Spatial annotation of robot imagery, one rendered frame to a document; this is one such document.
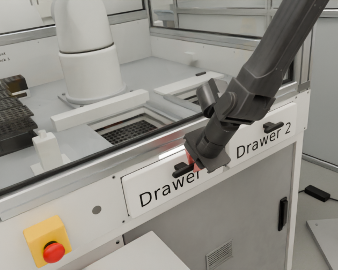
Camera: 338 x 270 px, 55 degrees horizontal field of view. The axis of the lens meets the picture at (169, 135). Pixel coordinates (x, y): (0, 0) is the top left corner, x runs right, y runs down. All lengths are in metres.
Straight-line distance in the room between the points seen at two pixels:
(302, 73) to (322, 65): 1.20
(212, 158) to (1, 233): 0.44
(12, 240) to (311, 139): 2.12
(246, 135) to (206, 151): 0.26
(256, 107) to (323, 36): 1.69
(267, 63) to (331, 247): 1.42
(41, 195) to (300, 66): 0.80
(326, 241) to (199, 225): 1.01
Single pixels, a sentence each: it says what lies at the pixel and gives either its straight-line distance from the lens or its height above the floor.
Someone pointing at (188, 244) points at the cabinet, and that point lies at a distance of 1.01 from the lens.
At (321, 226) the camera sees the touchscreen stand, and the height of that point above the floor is 0.04.
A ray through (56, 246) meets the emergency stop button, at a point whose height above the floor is 0.89.
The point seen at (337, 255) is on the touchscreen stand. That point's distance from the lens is 1.84.
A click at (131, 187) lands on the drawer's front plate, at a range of 0.74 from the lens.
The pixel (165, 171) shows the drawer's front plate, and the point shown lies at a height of 0.90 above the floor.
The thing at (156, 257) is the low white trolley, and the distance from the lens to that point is 0.78.
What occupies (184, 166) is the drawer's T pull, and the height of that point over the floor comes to 0.91.
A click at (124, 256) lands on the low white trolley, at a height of 0.76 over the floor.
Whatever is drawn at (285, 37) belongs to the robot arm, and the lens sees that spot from 0.56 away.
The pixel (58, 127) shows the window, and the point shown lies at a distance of 0.66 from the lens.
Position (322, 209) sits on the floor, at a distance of 2.14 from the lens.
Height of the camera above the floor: 1.32
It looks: 26 degrees down
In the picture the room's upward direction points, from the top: 7 degrees counter-clockwise
